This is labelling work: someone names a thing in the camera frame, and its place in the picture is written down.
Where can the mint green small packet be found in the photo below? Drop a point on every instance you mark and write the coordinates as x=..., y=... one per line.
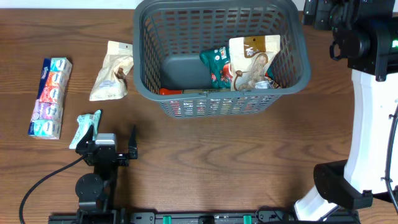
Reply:
x=84, y=123

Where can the beige snack pouch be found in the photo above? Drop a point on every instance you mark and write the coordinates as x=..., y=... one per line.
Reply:
x=110, y=83

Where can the grey plastic basket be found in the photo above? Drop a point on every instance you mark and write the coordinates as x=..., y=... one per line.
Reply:
x=169, y=36

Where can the red spaghetti packet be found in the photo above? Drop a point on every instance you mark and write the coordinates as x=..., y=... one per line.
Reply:
x=201, y=103

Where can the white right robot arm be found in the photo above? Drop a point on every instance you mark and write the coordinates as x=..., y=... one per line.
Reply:
x=371, y=169

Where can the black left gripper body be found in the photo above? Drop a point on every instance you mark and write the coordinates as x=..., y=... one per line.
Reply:
x=111, y=169

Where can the brown dried food pouch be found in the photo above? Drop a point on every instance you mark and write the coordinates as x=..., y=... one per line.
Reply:
x=251, y=58

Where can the green coffee bag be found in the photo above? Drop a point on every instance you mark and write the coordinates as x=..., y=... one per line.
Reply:
x=218, y=61

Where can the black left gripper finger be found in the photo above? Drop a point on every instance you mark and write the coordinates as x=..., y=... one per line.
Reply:
x=132, y=144
x=83, y=146

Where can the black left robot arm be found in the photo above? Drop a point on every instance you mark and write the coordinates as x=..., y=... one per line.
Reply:
x=96, y=190

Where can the colourful tissue multipack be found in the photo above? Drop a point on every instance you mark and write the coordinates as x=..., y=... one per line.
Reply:
x=46, y=119

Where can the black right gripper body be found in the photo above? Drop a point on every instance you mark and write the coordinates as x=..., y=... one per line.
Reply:
x=326, y=17

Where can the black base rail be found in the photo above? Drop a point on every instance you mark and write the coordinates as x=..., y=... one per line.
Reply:
x=114, y=217

